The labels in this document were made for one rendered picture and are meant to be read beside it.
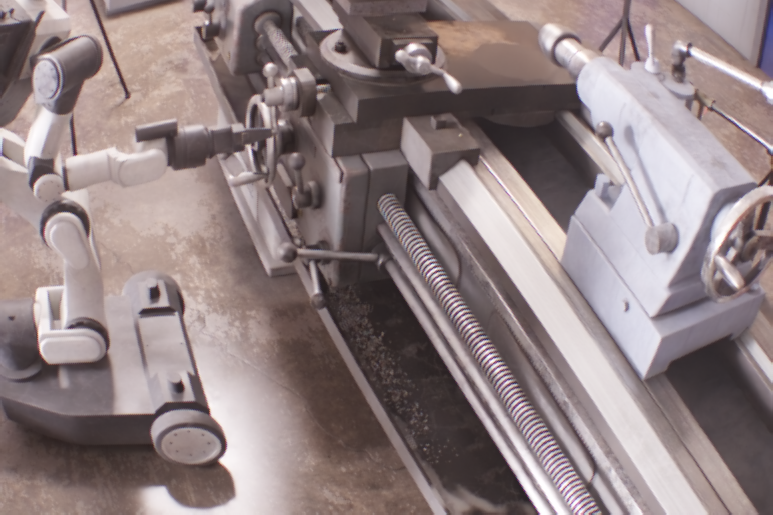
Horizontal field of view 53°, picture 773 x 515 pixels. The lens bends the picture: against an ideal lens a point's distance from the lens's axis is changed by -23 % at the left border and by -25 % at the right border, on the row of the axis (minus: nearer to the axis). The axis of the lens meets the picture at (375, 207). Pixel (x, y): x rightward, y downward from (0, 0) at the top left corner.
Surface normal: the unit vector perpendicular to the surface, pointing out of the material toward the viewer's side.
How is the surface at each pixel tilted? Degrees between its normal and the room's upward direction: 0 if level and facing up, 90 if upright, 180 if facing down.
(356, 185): 90
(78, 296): 90
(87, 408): 0
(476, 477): 0
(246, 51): 90
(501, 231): 36
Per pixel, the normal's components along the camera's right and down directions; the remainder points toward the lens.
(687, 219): -0.88, -0.06
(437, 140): 0.09, -0.81
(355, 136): 0.36, 0.57
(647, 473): -0.47, -0.57
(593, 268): -0.93, 0.15
